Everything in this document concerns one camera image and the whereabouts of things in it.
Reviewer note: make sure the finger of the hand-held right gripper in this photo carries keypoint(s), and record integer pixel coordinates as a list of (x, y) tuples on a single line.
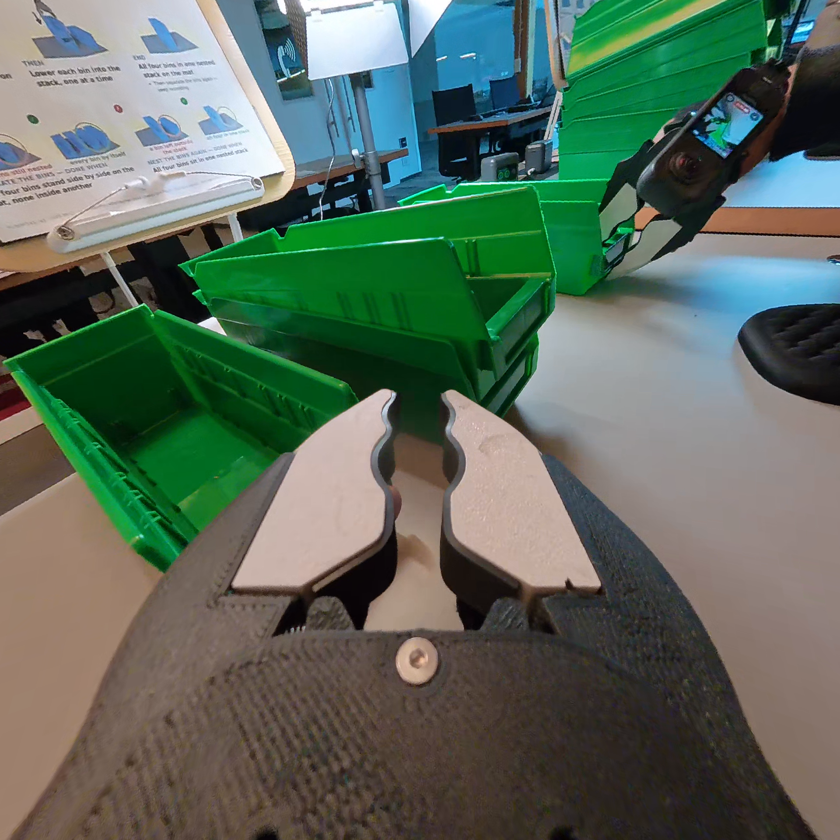
[(656, 243), (623, 203)]

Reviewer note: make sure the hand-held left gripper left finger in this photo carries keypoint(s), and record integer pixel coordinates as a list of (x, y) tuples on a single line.
[(321, 518)]

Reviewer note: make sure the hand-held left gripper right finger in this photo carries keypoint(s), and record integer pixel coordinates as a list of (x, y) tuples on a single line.
[(518, 518)]

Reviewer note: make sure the person's right forearm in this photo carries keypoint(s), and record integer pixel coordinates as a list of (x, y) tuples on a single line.
[(814, 98)]

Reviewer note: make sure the wood-edged white desk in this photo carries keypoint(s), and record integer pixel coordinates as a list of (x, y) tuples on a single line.
[(787, 220)]

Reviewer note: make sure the orange-topped office desk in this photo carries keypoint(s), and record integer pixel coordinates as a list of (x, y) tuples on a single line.
[(492, 121)]

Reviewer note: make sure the person's left hand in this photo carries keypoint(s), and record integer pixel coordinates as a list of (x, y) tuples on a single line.
[(396, 502)]

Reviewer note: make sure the person's right hand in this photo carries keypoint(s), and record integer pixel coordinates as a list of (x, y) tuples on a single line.
[(774, 131)]

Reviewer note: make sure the grey portable device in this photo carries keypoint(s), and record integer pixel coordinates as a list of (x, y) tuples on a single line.
[(538, 157)]

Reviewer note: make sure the stack of green bins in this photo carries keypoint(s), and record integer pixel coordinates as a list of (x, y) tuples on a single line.
[(656, 65)]

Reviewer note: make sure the grey power station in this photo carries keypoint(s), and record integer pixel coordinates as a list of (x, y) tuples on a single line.
[(500, 167)]

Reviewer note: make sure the metal pole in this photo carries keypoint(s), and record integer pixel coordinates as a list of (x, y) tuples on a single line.
[(367, 144)]

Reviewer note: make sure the white stand strut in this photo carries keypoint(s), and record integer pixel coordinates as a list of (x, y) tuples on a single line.
[(235, 226)]

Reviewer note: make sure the white stand rod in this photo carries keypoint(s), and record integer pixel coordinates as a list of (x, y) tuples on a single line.
[(118, 279)]

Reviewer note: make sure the white studio light softbox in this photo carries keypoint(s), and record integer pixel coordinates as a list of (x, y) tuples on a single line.
[(354, 39)]

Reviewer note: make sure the white page holder bar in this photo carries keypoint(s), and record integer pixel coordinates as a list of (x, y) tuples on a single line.
[(157, 210)]

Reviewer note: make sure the instruction sheet on board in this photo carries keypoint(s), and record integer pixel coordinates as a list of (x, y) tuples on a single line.
[(275, 131)]

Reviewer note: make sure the printed instruction sheet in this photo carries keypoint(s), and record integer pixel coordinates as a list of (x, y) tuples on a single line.
[(98, 39)]

